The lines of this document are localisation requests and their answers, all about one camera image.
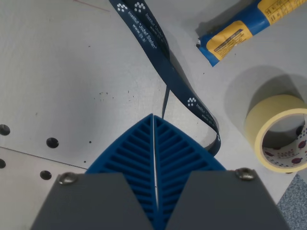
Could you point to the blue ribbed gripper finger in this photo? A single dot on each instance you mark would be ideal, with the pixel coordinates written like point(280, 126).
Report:
point(124, 153)
point(182, 153)

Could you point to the cream masking tape roll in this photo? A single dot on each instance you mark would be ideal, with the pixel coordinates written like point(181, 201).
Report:
point(271, 112)

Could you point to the white ladybug print paper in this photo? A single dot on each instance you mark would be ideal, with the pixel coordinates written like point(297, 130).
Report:
point(287, 157)

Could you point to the blue yellow snack bar wrapper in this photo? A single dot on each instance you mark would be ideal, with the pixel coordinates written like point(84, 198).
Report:
point(230, 36)

